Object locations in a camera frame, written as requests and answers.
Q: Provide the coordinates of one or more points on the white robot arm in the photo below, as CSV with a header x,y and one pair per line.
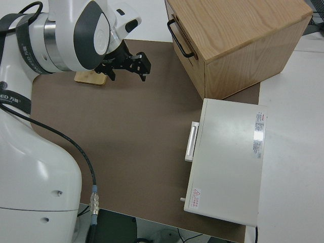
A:
x,y
25,164

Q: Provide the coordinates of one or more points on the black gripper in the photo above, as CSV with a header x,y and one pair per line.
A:
x,y
119,57

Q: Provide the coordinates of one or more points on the wooden mug stand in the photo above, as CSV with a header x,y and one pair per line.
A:
x,y
88,77

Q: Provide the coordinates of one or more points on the wooden drawer box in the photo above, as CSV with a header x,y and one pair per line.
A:
x,y
233,43

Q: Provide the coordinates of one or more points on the brown table mat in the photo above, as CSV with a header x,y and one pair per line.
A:
x,y
131,131

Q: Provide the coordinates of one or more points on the white toaster oven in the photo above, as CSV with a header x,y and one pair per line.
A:
x,y
227,162

